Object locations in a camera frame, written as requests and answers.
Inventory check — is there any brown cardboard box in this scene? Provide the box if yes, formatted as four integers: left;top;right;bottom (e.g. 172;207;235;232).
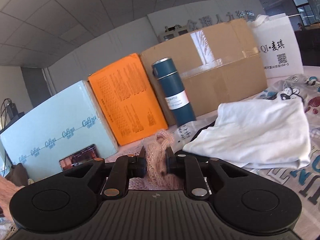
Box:
140;19;267;126

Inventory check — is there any cartoon print bed sheet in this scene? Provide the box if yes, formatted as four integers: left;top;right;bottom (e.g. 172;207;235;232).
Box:
162;66;319;239

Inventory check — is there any black cable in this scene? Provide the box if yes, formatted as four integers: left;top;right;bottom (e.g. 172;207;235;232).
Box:
0;97;13;131

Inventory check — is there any pink knitted sweater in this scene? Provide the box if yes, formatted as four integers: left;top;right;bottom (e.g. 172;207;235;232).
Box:
1;130;182;220

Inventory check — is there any white paper bag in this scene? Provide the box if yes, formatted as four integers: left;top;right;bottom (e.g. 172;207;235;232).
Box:
247;13;304;79

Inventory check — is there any black power adapter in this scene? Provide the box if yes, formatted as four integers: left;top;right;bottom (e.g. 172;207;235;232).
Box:
5;101;18;120

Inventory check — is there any light blue box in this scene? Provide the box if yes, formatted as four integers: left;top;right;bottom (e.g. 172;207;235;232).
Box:
1;81;118;181

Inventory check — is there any white t-shirt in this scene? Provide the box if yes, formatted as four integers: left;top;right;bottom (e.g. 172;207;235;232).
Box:
183;99;311;169

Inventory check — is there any brown leather garment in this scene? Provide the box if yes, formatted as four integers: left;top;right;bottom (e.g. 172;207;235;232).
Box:
5;163;29;186

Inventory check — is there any dark teal thermos bottle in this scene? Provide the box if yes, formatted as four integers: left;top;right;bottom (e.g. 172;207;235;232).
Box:
152;57;196;127

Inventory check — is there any orange box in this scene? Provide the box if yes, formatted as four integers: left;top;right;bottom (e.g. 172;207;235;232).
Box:
88;53;168;146

